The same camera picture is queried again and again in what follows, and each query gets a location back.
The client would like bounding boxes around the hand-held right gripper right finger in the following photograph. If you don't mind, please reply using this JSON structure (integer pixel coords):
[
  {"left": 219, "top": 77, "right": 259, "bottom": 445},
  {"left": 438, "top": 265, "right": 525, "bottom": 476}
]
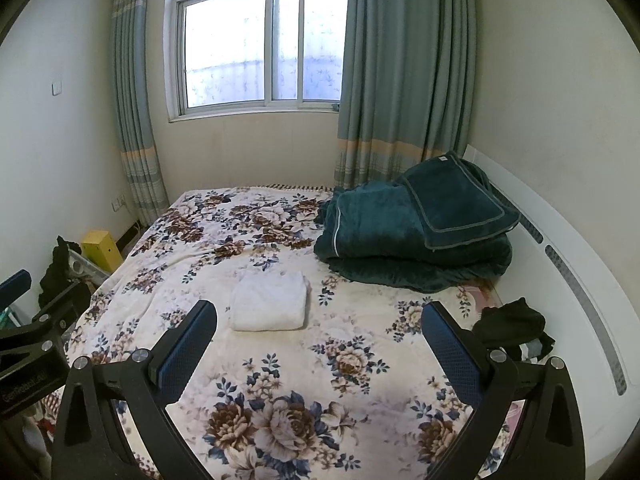
[{"left": 421, "top": 301, "right": 586, "bottom": 480}]

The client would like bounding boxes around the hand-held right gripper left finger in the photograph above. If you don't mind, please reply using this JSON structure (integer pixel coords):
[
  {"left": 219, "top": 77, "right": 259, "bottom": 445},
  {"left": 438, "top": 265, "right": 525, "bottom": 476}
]
[{"left": 51, "top": 300, "right": 218, "bottom": 480}]

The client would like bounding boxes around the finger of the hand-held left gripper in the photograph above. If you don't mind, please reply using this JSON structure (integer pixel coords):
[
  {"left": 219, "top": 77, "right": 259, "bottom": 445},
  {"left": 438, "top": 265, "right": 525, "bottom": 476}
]
[
  {"left": 32, "top": 282, "right": 92, "bottom": 346},
  {"left": 0, "top": 269, "right": 32, "bottom": 306}
]

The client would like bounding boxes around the white sweater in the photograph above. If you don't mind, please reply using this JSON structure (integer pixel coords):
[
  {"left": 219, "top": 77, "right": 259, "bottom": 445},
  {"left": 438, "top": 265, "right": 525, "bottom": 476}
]
[{"left": 229, "top": 270, "right": 311, "bottom": 332}]

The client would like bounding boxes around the hanging black garment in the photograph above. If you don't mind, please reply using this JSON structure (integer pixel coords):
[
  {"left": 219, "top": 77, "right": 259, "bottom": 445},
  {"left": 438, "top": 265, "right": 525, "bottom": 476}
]
[{"left": 39, "top": 236, "right": 83, "bottom": 306}]

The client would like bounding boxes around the black garment pile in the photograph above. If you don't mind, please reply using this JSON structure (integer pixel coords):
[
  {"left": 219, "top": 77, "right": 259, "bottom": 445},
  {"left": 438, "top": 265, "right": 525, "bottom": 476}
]
[{"left": 472, "top": 297, "right": 547, "bottom": 348}]

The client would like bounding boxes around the pink bed sheet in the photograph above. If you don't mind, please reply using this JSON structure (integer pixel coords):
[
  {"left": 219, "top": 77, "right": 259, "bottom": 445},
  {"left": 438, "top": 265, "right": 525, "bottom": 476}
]
[{"left": 457, "top": 280, "right": 503, "bottom": 321}]

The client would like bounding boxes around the yellow box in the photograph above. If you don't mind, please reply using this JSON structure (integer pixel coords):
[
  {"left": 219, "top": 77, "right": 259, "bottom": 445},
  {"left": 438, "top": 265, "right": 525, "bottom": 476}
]
[{"left": 81, "top": 230, "right": 123, "bottom": 268}]

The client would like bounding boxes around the striped garment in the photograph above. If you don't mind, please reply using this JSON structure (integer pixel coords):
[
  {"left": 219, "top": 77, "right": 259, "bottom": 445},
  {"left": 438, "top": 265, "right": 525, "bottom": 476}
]
[{"left": 517, "top": 337, "right": 556, "bottom": 363}]

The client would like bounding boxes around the floral blanket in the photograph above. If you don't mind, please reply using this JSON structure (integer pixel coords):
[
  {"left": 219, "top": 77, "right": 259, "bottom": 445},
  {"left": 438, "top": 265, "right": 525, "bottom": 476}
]
[{"left": 65, "top": 186, "right": 506, "bottom": 480}]

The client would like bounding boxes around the folded teal quilt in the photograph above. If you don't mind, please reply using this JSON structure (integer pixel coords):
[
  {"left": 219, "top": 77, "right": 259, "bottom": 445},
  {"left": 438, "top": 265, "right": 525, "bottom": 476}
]
[{"left": 313, "top": 180, "right": 513, "bottom": 295}]

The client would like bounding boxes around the teal pillow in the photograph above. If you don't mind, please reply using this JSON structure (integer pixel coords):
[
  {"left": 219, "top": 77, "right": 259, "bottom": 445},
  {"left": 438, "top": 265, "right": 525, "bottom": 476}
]
[{"left": 401, "top": 151, "right": 522, "bottom": 250}]

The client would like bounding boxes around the white headboard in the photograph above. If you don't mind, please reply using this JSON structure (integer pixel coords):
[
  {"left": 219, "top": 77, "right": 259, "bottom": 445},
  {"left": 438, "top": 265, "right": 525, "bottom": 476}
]
[{"left": 462, "top": 144, "right": 640, "bottom": 461}]

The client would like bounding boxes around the narrow teal curtain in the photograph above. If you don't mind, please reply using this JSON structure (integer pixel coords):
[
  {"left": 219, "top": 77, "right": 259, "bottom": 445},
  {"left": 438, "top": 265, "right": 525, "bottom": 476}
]
[{"left": 111, "top": 0, "right": 171, "bottom": 226}]

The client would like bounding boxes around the wide teal curtain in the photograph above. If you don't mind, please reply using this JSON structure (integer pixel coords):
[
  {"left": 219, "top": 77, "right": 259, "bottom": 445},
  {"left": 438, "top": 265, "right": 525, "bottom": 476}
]
[{"left": 332, "top": 0, "right": 476, "bottom": 188}]

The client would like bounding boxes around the window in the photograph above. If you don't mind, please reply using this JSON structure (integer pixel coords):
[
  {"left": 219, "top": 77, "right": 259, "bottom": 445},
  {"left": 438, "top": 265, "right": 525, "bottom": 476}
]
[{"left": 165, "top": 0, "right": 351, "bottom": 122}]

